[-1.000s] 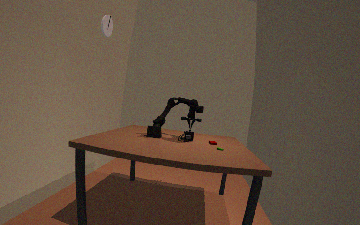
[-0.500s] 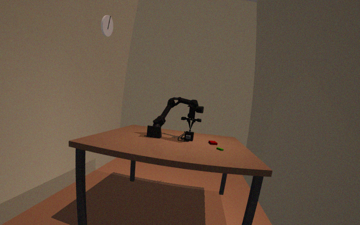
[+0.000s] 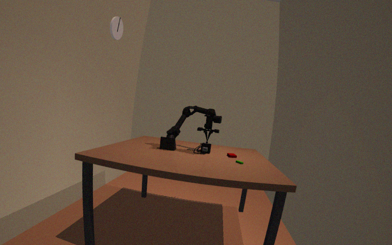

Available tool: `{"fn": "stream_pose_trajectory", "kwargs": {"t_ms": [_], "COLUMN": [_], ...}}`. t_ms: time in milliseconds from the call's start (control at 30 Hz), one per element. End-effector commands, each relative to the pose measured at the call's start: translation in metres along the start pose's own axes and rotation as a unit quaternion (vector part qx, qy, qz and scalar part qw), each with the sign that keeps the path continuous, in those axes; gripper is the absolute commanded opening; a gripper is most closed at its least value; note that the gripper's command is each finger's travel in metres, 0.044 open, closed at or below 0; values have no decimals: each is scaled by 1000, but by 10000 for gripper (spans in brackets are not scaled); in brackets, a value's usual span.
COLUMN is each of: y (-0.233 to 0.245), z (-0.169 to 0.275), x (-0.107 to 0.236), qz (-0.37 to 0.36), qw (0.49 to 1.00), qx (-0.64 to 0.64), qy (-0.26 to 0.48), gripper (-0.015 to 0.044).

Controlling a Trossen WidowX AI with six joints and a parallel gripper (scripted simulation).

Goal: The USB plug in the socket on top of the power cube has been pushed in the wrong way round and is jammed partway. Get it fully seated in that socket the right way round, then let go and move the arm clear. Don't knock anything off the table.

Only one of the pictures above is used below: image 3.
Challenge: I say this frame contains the red rectangular block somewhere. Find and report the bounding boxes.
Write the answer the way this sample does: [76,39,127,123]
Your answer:
[227,153,237,158]

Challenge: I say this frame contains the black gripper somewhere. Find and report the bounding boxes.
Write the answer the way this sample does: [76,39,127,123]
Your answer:
[197,122,219,140]

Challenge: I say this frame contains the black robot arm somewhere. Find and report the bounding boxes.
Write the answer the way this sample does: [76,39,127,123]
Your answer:
[166,106,222,138]

